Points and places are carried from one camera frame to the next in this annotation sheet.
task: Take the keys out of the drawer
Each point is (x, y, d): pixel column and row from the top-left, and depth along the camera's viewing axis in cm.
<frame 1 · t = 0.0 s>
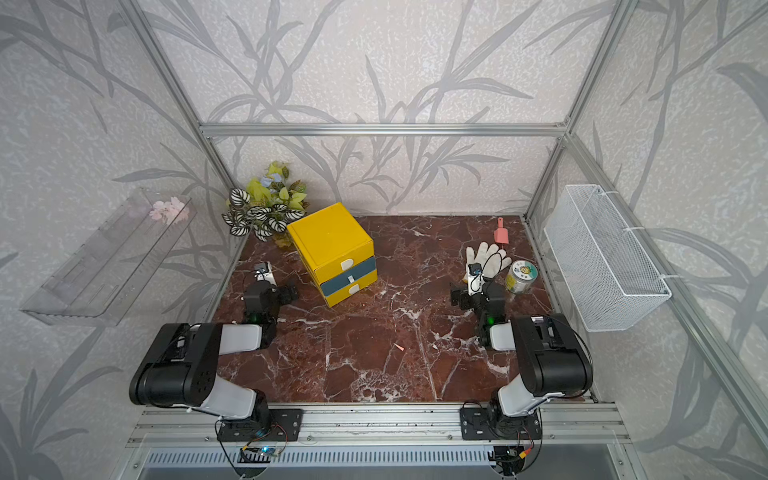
left hand: (276, 278, 93), fingers open
right hand: (465, 277, 95), fingers open
yellow drawer cabinet: (338, 251, 84), point 22 cm above the table
yellow top drawer: (345, 262, 84), point 20 cm above the table
blue middle drawer: (349, 276, 91), point 12 cm above the table
yellow bottom drawer: (356, 286, 96), point 5 cm above the table
artificial plant in vase: (267, 206, 91), point 26 cm above the table
white work glove: (492, 260, 110), on the table
pink plastic scoop: (501, 235, 114), point 3 cm above the table

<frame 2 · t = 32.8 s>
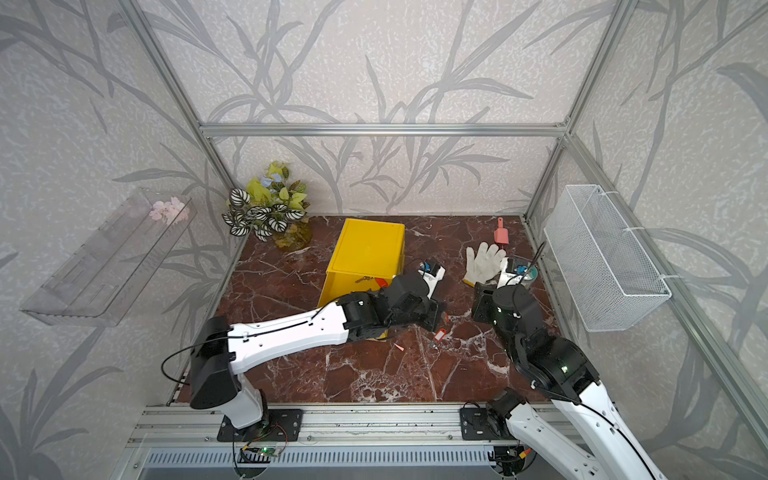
left hand: (449, 310, 71), fingers closed
right hand: (479, 285, 67), fingers open
yellow drawer cabinet: (365, 257, 84), point 21 cm above the table
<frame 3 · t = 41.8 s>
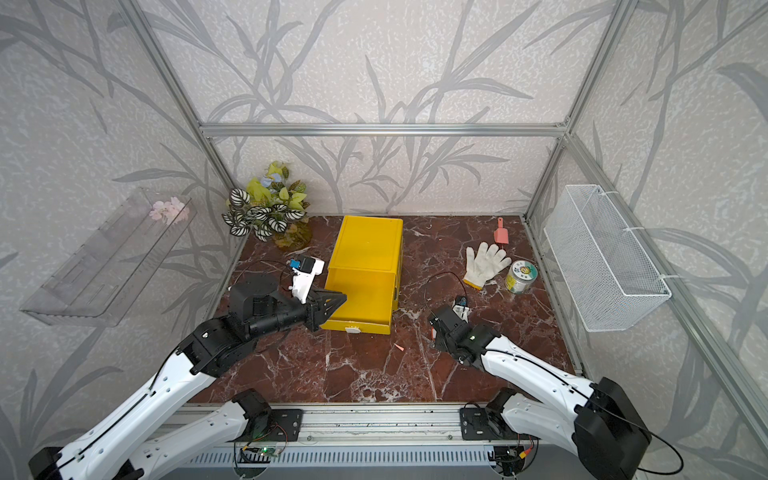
left hand: (343, 300, 65), fingers closed
right hand: (442, 335, 85), fingers closed
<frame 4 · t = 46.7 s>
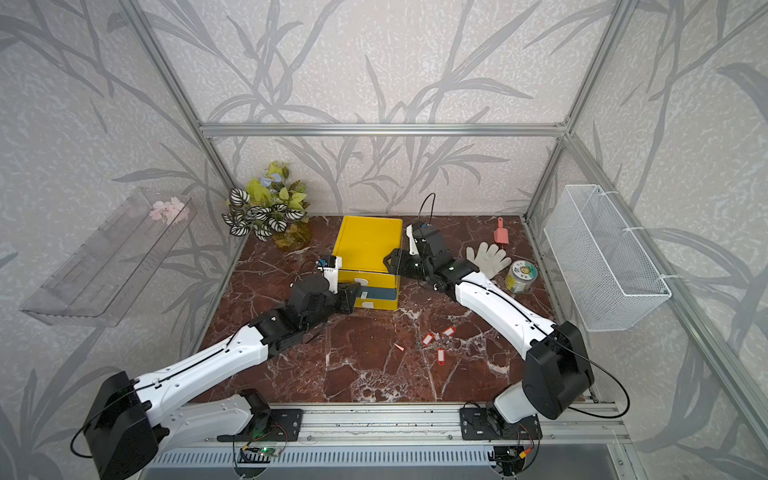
left hand: (358, 286, 78), fingers open
right hand: (388, 260, 81), fingers open
